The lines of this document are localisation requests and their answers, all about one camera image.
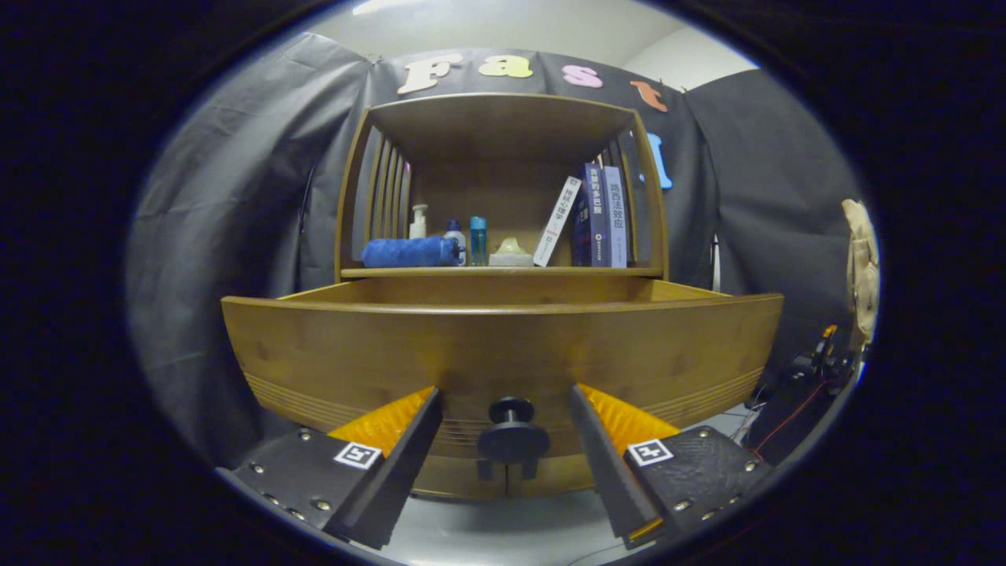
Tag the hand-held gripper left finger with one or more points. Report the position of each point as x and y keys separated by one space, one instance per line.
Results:
x=405 y=472

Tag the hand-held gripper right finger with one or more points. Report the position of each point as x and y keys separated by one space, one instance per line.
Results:
x=605 y=464

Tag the beige scrub brush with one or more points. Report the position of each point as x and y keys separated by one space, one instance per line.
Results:
x=511 y=258

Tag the wooden cabinet door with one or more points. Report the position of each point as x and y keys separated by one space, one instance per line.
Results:
x=562 y=475
x=456 y=479

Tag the wooden countertop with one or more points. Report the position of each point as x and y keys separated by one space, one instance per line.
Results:
x=503 y=272

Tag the wooden cabinet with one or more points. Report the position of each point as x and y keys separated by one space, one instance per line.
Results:
x=503 y=196

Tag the blue rolled towel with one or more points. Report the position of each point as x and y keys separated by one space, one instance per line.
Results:
x=409 y=252

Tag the clear blue bottle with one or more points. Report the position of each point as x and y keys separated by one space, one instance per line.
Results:
x=478 y=240

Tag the dark blue book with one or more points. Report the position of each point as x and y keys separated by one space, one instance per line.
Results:
x=596 y=220

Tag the pale blue book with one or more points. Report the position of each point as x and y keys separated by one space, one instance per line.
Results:
x=617 y=220

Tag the white pump bottle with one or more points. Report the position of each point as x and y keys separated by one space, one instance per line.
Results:
x=419 y=228

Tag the white book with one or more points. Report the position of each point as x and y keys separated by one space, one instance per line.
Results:
x=556 y=224

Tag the white bottle with blue cap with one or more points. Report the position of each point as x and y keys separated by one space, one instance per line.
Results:
x=454 y=232

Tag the black backdrop cloth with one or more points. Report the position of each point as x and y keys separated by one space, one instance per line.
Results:
x=220 y=236

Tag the beige cloth bag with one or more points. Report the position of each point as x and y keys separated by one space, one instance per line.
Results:
x=860 y=267

